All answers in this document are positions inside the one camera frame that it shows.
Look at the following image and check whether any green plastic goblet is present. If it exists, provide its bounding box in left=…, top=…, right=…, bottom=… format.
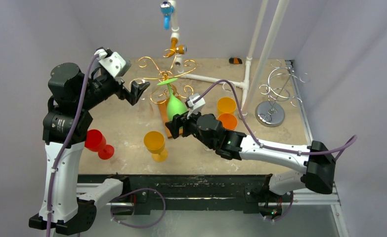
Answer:
left=157, top=78, right=188, bottom=120

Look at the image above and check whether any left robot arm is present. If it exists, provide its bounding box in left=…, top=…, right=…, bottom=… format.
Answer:
left=29, top=62, right=150, bottom=237

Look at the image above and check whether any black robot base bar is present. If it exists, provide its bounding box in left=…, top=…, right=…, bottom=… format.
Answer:
left=100, top=174, right=296, bottom=217

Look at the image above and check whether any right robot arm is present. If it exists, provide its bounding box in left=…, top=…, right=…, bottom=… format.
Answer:
left=165, top=113, right=336, bottom=201

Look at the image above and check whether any chrome spiral glass rack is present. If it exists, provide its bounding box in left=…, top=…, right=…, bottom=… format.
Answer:
left=255, top=60, right=310, bottom=127

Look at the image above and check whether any orange plastic goblet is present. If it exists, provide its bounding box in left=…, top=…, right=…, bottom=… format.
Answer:
left=217, top=113, right=238, bottom=130

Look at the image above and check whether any yellow-orange plastic goblet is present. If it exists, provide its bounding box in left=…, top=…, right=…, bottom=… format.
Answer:
left=143, top=131, right=168, bottom=162

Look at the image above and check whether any yellow plastic goblet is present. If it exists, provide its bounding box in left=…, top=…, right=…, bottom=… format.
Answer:
left=216, top=97, right=237, bottom=116

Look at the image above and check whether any red plastic goblet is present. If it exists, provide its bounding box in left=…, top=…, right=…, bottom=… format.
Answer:
left=85, top=129, right=115, bottom=160

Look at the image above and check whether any yellow faucet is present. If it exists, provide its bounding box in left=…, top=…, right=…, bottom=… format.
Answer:
left=163, top=38, right=187, bottom=58

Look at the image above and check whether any blue faucet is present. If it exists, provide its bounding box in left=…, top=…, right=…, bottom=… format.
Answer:
left=160, top=1, right=174, bottom=30

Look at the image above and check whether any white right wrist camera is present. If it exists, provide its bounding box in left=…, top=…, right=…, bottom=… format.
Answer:
left=185, top=93, right=206, bottom=119

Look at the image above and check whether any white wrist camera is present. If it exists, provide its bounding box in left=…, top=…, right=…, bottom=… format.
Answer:
left=185, top=93, right=206, bottom=119
left=95, top=47, right=131, bottom=78

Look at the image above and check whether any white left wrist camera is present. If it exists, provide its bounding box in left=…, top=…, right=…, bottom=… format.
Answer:
left=95, top=47, right=131, bottom=78

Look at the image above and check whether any gold wire wine glass rack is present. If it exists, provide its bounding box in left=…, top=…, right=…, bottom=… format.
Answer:
left=138, top=56, right=188, bottom=125

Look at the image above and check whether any white PVC pipe frame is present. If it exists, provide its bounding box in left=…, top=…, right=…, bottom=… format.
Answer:
left=181, top=0, right=269, bottom=116

